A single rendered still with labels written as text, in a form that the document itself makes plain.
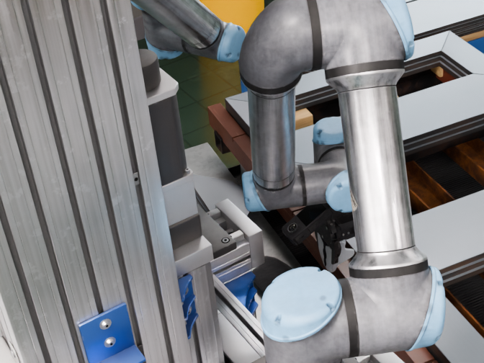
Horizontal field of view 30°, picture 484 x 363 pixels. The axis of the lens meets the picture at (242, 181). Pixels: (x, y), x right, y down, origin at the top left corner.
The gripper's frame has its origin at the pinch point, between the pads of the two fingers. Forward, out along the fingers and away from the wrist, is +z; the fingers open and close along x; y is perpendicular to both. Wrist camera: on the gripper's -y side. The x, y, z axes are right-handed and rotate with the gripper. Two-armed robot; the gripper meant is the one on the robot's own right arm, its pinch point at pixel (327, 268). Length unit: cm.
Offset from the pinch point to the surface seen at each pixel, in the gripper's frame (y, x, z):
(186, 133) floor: 30, 191, 88
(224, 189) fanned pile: -2, 56, 16
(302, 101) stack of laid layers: 28, 68, 4
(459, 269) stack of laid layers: 26.1, -10.2, 3.9
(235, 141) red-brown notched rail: 5, 61, 5
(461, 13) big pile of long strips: 93, 86, 3
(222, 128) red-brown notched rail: 5, 69, 6
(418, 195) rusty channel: 44, 32, 20
